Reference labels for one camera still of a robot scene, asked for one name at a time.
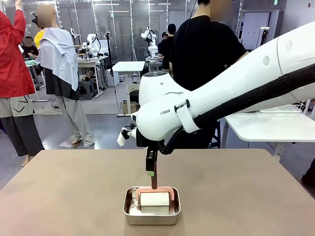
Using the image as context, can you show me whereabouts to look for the grey plastic stool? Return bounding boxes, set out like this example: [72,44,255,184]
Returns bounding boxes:
[78,78,97,100]

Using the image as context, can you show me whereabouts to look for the black chair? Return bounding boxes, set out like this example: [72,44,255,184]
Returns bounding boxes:
[301,157,315,189]

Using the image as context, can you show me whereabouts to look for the mannequin in striped shirt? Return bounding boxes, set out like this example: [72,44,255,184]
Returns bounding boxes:
[36,4,95,148]

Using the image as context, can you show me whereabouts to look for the person in black t-shirt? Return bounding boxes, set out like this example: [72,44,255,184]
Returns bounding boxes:
[168,0,252,149]

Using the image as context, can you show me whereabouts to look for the white wire dish rack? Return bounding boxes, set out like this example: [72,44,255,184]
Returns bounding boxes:
[258,99,307,114]

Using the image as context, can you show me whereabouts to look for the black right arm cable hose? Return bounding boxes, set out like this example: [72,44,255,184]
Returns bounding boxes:
[157,65,315,155]

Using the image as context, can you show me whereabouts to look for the pink lint roller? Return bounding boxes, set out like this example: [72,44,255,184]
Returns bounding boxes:
[135,162,175,208]

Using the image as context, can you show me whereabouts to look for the white workbench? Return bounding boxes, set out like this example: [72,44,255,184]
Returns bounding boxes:
[77,55,109,99]

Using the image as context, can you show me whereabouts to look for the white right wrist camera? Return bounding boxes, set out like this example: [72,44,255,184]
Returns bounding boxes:
[117,125,137,148]

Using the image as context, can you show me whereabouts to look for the mannequin in red jacket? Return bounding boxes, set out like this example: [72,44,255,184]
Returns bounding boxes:
[0,0,45,168]

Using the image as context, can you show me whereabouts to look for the seated person in black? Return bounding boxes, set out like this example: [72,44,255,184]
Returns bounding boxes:
[21,36,39,59]

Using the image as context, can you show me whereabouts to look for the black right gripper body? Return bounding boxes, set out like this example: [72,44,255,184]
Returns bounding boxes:
[136,131,159,150]

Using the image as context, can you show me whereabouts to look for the white side table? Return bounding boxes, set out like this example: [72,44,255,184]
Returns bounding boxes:
[223,98,315,163]

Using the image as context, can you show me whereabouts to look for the cardboard box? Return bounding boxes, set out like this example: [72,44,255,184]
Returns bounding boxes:
[122,100,140,115]

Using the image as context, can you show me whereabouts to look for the rectangular metal tin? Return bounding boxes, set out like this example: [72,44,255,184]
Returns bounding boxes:
[122,186,182,226]

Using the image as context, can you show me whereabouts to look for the person in yellow shirt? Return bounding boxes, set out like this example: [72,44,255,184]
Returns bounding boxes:
[31,11,47,50]

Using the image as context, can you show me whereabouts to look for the white cable strap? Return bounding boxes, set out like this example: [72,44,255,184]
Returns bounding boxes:
[174,99,201,133]

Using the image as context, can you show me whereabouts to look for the black camera tripod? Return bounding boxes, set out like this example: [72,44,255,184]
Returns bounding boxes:
[255,26,271,49]

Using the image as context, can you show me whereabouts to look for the person with black cap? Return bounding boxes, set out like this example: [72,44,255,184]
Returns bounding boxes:
[157,23,178,71]

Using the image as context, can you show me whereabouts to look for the white background desk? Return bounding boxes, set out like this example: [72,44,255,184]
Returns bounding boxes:
[112,60,146,118]

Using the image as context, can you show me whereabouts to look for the white equipment cart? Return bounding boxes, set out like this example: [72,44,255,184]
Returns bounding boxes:
[145,55,164,74]

